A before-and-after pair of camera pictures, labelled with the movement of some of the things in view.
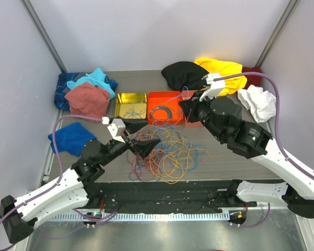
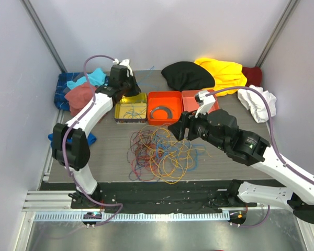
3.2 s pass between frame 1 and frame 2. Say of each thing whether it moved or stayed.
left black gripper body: moved
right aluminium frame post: stayed
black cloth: stayed
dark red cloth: stayed
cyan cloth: stayed
